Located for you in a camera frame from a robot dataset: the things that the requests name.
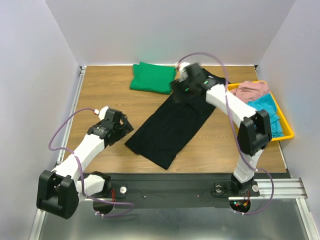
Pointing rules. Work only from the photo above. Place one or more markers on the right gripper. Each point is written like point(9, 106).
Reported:
point(180, 87)

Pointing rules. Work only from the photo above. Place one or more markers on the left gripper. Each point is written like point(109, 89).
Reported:
point(125, 128)

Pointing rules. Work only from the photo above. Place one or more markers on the black t shirt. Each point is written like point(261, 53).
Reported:
point(167, 131)

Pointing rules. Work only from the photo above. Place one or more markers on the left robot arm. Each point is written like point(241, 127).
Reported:
point(61, 189)

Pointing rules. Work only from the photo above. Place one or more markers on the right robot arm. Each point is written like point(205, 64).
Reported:
point(252, 127)

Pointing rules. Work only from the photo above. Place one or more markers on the folded green t shirt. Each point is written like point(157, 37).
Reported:
point(152, 78)

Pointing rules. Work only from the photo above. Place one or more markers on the pink t shirt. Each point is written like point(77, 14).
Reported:
point(249, 91)

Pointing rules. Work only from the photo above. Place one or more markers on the teal t shirt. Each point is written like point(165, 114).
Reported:
point(267, 103)

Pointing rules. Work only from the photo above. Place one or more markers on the yellow plastic bin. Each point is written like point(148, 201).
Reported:
point(287, 131)

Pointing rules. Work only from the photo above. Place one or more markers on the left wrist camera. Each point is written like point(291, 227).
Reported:
point(101, 113)

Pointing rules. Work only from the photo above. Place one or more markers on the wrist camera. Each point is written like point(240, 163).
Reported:
point(181, 68)
point(101, 113)

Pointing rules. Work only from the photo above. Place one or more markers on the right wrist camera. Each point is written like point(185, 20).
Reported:
point(181, 68)

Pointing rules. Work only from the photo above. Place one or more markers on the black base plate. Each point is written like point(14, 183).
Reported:
point(176, 201)

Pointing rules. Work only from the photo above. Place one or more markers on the aluminium front rail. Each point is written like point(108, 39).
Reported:
point(95, 187)

